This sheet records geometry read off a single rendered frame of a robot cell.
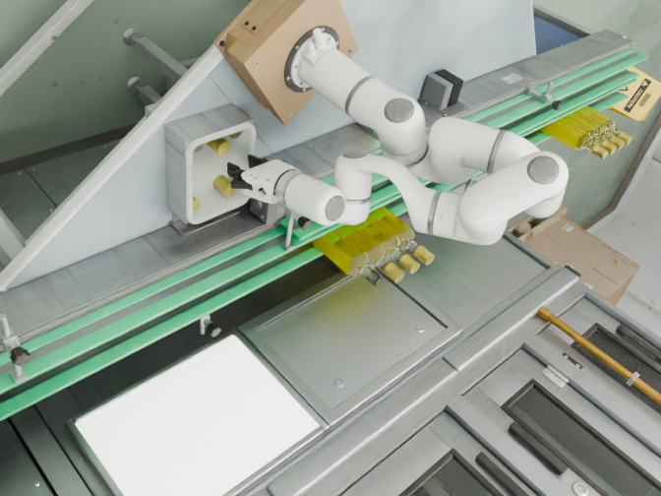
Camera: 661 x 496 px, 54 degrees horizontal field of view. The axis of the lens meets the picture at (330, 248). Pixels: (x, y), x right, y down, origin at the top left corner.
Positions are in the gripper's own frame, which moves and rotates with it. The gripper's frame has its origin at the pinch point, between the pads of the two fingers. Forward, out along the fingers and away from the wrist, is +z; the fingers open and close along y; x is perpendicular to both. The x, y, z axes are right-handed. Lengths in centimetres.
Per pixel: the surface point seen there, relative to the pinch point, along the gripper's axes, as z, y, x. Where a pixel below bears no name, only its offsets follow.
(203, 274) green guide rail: 3.2, -12.5, -22.8
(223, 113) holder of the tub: 8.7, 2.2, 9.3
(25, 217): 67, -29, -24
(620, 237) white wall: 145, 562, -319
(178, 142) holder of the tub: 6.7, -10.7, 7.3
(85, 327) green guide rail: 3.6, -40.1, -22.2
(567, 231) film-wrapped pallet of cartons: 131, 411, -242
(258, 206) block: 7.6, 7.4, -14.9
